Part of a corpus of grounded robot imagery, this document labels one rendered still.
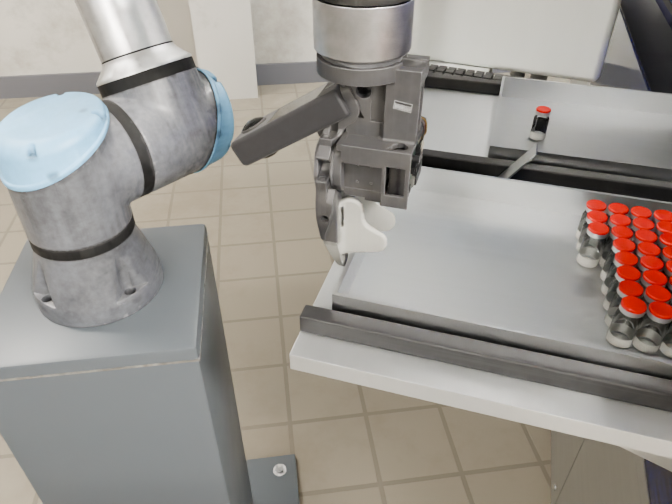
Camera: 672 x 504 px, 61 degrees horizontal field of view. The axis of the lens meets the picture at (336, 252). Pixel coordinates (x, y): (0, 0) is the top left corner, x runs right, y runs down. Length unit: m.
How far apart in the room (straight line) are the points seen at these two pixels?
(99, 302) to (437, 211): 0.41
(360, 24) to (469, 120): 0.54
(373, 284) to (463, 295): 0.09
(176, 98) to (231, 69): 2.57
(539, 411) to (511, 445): 1.07
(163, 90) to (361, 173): 0.29
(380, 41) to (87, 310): 0.45
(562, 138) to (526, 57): 0.48
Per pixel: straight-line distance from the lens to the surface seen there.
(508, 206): 0.73
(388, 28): 0.43
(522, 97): 1.04
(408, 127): 0.46
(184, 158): 0.70
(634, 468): 0.91
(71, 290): 0.71
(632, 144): 0.94
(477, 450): 1.55
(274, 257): 2.05
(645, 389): 0.53
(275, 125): 0.49
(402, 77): 0.45
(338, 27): 0.43
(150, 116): 0.68
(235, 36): 3.20
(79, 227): 0.66
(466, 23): 1.38
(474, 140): 0.88
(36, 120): 0.67
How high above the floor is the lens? 1.26
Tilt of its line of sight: 38 degrees down
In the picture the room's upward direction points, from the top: straight up
